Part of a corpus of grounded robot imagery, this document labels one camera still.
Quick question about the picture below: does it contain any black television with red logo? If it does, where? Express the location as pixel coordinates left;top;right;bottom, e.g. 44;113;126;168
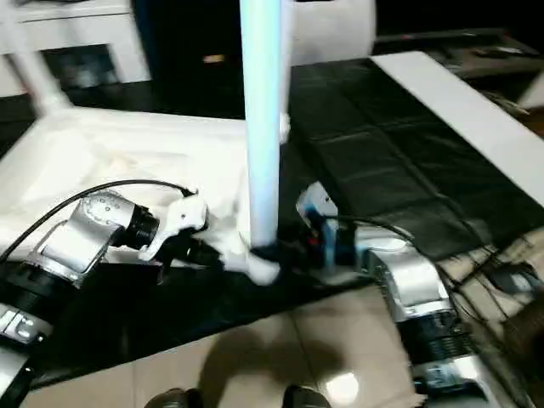
375;28;507;43

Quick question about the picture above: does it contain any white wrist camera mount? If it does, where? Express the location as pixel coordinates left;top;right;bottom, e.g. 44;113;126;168
295;180;342;269
137;196;210;264

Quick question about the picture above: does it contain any dark brown textured stool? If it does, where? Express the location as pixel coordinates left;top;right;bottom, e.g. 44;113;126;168
500;304;544;367

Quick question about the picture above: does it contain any black remote control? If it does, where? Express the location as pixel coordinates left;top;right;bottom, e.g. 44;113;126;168
473;46;527;58

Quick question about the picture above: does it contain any white flat board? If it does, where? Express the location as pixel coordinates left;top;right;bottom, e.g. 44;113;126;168
367;49;544;201

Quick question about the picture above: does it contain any black work mat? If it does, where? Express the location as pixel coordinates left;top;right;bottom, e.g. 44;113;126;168
0;57;544;386

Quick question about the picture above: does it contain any white sideboard cabinet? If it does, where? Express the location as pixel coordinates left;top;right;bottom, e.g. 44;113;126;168
0;0;151;98

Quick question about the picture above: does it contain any white low side cabinet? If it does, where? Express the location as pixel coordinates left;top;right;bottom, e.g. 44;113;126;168
517;74;544;110

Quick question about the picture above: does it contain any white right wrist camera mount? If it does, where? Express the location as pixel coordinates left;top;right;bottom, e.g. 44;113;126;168
295;180;342;269

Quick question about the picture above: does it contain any black sofa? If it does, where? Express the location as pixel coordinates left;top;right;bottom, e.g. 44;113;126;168
131;0;544;120

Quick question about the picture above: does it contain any black robot left foot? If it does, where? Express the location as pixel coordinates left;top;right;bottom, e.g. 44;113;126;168
147;386;201;408

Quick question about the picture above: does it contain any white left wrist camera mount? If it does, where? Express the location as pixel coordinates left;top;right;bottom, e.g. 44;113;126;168
137;196;210;264

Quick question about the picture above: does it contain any black wifi router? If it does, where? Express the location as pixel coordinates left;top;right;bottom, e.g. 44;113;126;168
487;262;541;295

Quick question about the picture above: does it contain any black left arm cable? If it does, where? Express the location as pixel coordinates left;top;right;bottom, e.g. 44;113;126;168
0;179;201;265

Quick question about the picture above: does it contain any white plastic table leg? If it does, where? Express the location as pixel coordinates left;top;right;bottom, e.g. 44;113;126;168
238;0;295;257
277;110;293;146
0;7;74;116

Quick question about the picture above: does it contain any white plastic table top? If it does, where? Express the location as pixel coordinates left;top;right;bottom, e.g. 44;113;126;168
0;105;286;287

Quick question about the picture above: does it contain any grey cushion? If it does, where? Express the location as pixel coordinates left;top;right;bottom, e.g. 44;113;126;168
287;0;378;68

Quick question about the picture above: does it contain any black robot right foot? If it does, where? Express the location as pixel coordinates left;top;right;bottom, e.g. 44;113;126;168
281;383;332;408

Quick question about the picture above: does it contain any dark low tv bench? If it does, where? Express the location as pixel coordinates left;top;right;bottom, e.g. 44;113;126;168
377;40;544;116

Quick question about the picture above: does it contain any black robot foot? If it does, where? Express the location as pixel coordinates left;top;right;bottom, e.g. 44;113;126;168
281;383;332;408
147;386;201;408

